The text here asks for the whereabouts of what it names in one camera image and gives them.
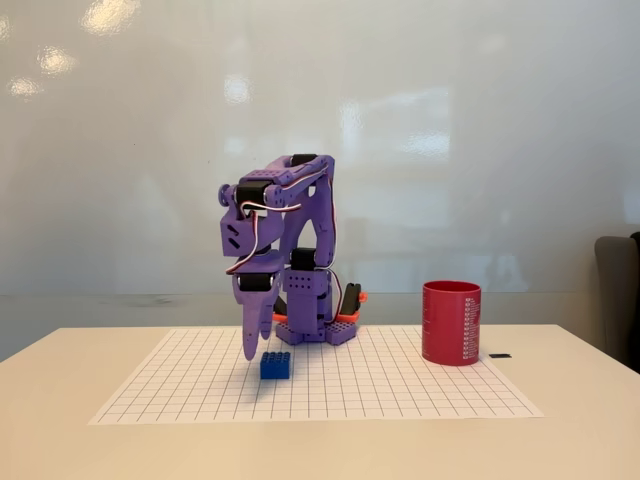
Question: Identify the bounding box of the black clamp orange knob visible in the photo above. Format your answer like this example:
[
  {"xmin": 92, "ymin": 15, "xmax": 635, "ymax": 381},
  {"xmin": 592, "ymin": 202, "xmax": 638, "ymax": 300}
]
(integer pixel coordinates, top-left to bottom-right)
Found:
[{"xmin": 333, "ymin": 282, "xmax": 370, "ymax": 324}]

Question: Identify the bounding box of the red cup white print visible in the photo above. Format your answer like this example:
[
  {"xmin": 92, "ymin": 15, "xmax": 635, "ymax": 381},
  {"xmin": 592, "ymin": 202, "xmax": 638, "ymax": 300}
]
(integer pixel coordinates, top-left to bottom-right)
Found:
[{"xmin": 421, "ymin": 280, "xmax": 483, "ymax": 368}]

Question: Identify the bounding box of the white grid paper sheet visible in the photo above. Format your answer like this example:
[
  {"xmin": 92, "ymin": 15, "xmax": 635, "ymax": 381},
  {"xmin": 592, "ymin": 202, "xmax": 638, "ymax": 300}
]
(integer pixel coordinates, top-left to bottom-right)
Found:
[{"xmin": 88, "ymin": 327, "xmax": 545, "ymax": 426}]

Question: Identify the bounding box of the blue toy brick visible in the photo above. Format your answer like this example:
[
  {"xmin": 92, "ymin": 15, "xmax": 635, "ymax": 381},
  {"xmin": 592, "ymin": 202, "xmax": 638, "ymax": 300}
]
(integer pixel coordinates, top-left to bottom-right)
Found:
[{"xmin": 259, "ymin": 351, "xmax": 293, "ymax": 380}]

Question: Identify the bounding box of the red white black servo cable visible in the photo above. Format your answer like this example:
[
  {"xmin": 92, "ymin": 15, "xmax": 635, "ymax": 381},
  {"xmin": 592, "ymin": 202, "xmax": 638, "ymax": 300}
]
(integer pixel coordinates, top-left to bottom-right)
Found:
[{"xmin": 226, "ymin": 167, "xmax": 332, "ymax": 277}]

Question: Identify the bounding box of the dark grey chair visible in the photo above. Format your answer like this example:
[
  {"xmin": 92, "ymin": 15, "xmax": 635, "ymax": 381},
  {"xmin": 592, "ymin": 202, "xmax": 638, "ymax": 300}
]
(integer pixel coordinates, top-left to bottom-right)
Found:
[{"xmin": 593, "ymin": 230, "xmax": 640, "ymax": 374}]

